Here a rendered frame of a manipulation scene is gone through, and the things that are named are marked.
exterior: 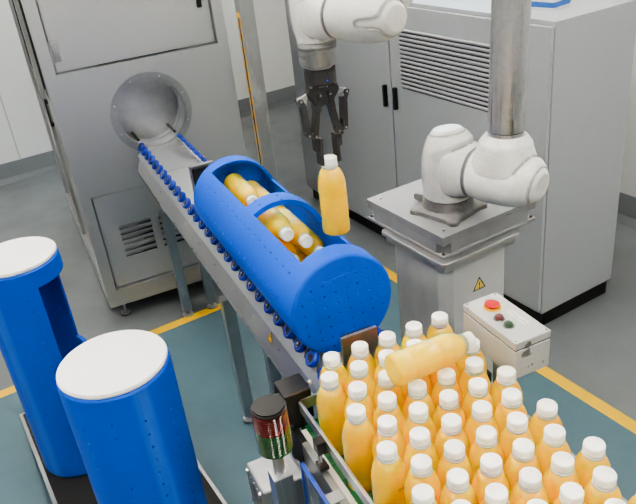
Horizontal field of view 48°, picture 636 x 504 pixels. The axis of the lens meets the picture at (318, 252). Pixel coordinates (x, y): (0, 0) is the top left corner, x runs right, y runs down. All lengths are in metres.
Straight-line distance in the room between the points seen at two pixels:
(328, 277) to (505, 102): 0.68
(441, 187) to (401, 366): 0.83
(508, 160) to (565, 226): 1.46
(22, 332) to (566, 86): 2.29
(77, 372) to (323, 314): 0.63
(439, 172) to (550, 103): 1.07
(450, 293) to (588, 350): 1.39
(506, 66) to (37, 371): 1.81
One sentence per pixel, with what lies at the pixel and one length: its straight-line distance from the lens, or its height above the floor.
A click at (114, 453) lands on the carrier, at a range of 1.90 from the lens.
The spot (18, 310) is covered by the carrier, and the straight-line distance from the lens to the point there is 2.55.
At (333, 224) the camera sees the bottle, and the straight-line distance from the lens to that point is 1.80.
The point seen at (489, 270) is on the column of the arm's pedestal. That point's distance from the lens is 2.33.
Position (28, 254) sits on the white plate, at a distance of 2.58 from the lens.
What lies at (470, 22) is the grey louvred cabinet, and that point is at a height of 1.40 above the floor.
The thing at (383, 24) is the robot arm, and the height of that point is 1.78.
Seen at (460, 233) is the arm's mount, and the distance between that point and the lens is 2.18.
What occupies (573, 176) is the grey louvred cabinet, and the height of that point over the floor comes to 0.75.
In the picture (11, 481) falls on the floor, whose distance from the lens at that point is 3.32.
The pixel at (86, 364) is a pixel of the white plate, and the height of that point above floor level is 1.04.
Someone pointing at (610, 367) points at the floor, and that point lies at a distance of 3.45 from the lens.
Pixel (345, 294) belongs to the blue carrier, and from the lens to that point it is 1.80.
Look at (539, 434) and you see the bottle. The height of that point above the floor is 1.05.
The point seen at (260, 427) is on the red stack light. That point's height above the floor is 1.23.
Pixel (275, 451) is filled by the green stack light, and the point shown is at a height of 1.18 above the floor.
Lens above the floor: 2.07
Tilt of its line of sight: 28 degrees down
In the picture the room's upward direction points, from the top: 7 degrees counter-clockwise
